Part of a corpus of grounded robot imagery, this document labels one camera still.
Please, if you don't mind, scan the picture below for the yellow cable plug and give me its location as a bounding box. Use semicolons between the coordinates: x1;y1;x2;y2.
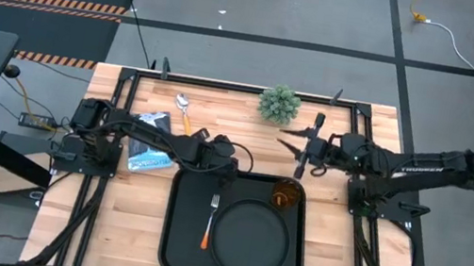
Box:
407;0;432;25

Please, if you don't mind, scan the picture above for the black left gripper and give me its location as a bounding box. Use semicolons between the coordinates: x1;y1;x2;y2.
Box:
185;125;246;190

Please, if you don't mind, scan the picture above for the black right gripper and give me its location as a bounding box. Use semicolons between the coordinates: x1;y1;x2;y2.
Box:
270;107;347;186

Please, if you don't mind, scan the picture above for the spoon with orange handle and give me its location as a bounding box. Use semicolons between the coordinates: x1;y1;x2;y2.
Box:
170;91;199;138

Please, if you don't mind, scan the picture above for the black plastic tray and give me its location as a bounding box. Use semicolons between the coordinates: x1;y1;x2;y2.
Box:
156;158;319;266

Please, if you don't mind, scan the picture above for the fork with orange handle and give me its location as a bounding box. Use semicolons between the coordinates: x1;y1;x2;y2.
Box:
199;192;221;251

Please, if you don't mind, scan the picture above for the long black floor cable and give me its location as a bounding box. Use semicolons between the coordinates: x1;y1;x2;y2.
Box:
94;0;163;69

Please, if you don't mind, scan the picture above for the amber faceted glass cup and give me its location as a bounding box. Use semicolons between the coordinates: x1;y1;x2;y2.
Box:
269;178;305;214

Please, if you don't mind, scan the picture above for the black round plate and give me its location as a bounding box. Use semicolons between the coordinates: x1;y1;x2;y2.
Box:
205;192;297;266

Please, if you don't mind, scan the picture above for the black aluminium table frame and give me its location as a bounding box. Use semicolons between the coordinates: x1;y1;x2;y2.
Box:
20;44;466;266

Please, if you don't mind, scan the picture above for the green artificial plant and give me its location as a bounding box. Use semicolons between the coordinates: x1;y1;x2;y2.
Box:
254;80;305;128

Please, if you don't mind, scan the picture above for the silver blue snack packet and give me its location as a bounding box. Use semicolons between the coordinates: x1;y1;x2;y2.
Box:
122;106;182;179

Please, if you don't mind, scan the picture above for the yellow cable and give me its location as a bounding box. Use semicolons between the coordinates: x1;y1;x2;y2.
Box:
8;76;65;132

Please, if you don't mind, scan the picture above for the black power adapter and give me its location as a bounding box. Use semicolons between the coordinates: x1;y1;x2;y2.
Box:
17;111;61;133

